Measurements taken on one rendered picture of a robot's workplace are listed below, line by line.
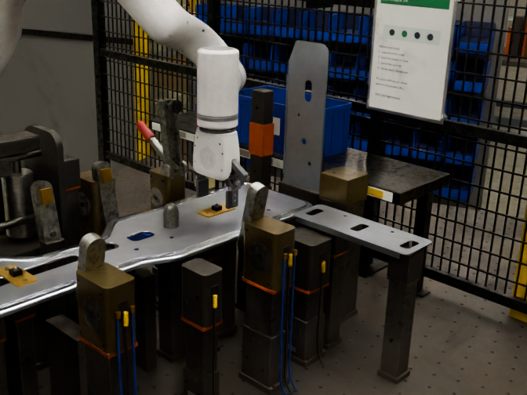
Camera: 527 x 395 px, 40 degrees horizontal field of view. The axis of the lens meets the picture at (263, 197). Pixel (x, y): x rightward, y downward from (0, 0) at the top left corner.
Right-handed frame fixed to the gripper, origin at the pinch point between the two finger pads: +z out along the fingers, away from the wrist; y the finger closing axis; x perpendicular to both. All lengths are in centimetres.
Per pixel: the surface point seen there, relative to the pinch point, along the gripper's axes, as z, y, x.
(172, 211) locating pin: -0.6, 1.3, -13.2
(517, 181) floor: 104, -93, 378
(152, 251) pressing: 3.0, 7.4, -23.2
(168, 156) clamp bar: -6.4, -13.8, -1.8
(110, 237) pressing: 3.0, -3.4, -25.1
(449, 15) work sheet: -37, 20, 54
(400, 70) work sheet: -22, 8, 54
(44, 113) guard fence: 42, -249, 103
